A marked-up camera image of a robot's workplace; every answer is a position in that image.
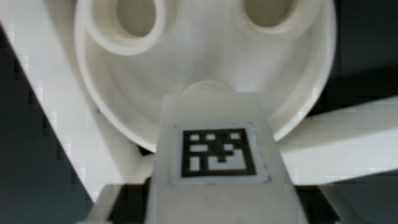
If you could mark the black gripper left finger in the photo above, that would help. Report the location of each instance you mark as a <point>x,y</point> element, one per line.
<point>131,205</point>

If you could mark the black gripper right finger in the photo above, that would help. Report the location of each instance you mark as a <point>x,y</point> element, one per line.
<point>317,206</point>

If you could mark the white round stool seat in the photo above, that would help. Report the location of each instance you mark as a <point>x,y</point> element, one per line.
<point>159,44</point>

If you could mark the white fence wall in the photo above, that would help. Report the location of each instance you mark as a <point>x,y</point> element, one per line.
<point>67,154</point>

